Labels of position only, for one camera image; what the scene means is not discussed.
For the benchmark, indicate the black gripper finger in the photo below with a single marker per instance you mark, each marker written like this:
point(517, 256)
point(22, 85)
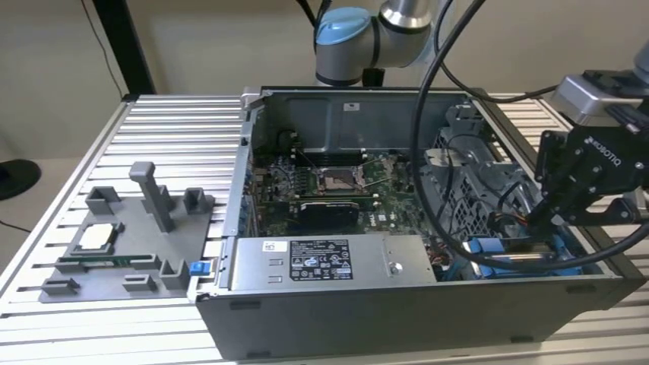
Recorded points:
point(545, 207)
point(608, 214)

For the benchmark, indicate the hard disk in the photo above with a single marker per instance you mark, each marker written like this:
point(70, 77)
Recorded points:
point(489, 245)

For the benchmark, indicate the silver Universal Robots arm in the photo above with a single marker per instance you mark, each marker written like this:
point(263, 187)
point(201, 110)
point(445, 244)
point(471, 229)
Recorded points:
point(349, 57)

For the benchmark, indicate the metal disk bay cage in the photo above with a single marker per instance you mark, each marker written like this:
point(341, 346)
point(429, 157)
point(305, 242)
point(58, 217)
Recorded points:
point(472, 197)

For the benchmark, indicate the black RAM slot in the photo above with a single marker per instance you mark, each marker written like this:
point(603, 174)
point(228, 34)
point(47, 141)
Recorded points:
point(329, 158)
point(329, 150)
point(329, 153)

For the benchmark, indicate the green PC motherboard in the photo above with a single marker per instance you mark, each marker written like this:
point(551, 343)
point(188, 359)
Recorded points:
point(395, 205)

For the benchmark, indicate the grey power supply unit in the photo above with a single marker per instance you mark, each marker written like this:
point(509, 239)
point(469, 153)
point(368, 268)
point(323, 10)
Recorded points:
point(405, 258)

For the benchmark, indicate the metal locking lever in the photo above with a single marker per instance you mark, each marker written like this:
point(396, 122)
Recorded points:
point(372, 163)
point(377, 181)

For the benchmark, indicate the CPU socket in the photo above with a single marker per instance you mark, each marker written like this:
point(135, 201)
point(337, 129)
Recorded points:
point(339, 180)

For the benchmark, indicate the black graphics card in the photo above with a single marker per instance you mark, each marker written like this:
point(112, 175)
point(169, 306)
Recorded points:
point(329, 216)

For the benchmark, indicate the black PC case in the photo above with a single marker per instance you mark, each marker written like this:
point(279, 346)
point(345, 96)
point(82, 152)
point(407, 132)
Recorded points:
point(355, 323)

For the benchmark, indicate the blue plastic tab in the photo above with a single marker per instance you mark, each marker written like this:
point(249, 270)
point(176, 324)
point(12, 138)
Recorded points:
point(199, 268)

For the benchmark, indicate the grey parts rack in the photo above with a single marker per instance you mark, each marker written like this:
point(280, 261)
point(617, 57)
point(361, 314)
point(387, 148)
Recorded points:
point(132, 235)

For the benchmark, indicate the green RAM stick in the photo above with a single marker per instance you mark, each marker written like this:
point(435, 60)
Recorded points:
point(132, 260)

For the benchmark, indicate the silver CPU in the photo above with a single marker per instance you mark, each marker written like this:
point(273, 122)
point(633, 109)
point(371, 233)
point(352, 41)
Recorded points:
point(96, 235)

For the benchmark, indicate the black round stand foot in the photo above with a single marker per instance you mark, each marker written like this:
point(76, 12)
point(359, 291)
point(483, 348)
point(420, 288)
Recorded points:
point(18, 178)

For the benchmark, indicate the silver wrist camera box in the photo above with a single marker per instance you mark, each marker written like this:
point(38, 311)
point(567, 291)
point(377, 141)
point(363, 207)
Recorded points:
point(577, 99)

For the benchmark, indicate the black wrist mount bracket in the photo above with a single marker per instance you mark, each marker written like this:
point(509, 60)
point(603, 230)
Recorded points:
point(603, 75)

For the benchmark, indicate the black vertical post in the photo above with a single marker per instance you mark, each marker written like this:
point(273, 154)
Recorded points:
point(122, 45)

